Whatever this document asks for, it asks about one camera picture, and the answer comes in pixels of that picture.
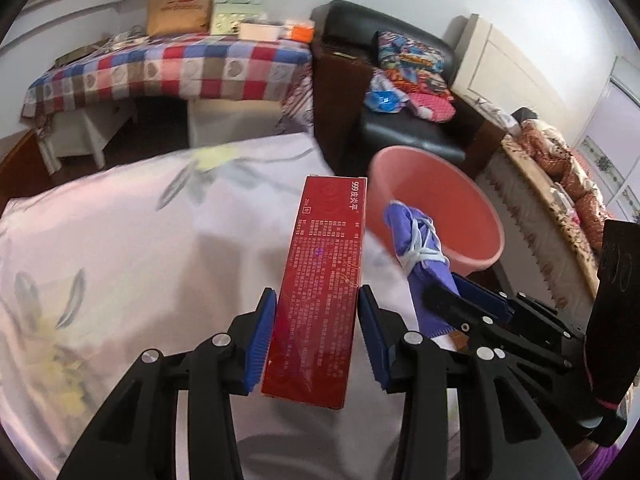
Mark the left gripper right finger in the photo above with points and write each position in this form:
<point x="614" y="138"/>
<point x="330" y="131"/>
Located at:
<point x="375" y="334"/>

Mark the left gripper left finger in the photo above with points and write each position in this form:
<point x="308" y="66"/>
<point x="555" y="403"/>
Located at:
<point x="258" y="338"/>

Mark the red medicine box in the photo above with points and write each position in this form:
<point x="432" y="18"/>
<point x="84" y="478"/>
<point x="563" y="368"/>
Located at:
<point x="308" y="360"/>

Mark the purple bag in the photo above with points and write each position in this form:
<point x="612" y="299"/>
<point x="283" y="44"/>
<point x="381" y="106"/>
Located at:
<point x="418" y="249"/>

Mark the pink plastic trash bucket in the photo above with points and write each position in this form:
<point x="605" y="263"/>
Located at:
<point x="467" y="224"/>

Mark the person's right hand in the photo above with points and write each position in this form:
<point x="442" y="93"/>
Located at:
<point x="592" y="459"/>

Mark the floral quilt bed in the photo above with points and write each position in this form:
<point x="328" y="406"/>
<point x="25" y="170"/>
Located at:
<point x="553" y="214"/>

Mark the pink floral table cloth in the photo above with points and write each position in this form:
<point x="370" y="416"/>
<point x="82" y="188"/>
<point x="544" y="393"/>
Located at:
<point x="161" y="254"/>

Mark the blue plastic package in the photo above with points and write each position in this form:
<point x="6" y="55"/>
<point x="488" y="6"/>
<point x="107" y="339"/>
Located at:
<point x="385" y="101"/>

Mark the pink dotted cushion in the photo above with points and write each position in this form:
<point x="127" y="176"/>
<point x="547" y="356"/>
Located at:
<point x="431" y="108"/>

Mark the wooden armrest cabinet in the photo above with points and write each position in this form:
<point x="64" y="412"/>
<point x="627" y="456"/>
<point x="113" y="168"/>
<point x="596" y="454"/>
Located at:
<point x="339" y="82"/>

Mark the colourful patterned cushion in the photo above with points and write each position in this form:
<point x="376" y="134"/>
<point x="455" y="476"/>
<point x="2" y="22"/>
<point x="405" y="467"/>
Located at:
<point x="411" y="65"/>

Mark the checkered tablecloth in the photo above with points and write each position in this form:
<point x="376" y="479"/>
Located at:
<point x="188" y="67"/>

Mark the cream cabinet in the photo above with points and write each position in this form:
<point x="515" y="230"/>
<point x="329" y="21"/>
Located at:
<point x="491" y="69"/>

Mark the white low table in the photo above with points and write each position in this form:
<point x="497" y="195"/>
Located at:
<point x="102" y="136"/>

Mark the black leather armchair right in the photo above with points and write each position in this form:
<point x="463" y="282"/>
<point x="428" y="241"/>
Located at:
<point x="380" y="82"/>

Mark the white plastic tray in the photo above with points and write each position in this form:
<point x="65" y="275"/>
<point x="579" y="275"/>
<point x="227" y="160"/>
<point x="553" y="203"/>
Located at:
<point x="258" y="31"/>

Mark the orange box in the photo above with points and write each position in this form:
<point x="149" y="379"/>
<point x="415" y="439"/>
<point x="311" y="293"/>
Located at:
<point x="299" y="31"/>

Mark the green white box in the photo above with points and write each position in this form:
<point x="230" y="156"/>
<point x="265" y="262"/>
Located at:
<point x="227" y="15"/>

